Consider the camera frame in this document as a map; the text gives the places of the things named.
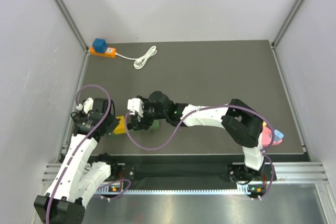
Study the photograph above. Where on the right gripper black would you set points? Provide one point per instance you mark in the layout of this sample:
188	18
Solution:
147	104

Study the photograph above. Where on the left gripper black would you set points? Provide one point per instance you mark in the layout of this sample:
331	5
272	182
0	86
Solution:
115	121

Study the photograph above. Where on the green power strip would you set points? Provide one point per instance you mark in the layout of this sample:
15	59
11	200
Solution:
153	127

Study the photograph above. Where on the black plug adapter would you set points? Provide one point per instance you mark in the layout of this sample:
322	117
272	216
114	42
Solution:
134	124

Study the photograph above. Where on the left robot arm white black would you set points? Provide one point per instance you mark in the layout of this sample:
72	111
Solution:
81	174

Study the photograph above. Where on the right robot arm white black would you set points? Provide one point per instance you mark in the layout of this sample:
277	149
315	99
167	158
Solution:
236	118

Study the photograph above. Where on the light blue plug adapter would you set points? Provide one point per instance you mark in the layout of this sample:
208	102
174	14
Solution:
278	136

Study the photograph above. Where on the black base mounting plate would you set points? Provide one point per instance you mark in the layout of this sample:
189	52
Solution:
187	172

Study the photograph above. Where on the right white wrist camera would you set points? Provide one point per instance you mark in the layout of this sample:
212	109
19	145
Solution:
135	107

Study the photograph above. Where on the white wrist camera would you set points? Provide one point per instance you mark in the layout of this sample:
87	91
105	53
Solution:
86	106
135	107

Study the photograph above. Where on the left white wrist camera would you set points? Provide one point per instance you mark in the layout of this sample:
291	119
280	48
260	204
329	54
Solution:
86	106

